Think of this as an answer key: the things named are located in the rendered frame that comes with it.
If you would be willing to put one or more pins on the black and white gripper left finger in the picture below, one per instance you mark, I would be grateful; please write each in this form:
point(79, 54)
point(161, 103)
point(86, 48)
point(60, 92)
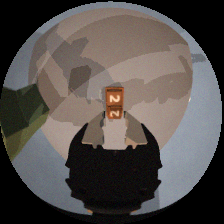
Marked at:
point(87, 137)

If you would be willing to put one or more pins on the brown wooden calendar cube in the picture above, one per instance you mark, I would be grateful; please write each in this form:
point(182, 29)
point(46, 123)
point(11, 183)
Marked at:
point(114, 112)
point(114, 97)

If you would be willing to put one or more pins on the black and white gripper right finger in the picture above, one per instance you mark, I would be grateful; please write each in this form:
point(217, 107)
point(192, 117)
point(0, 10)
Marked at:
point(141, 138)

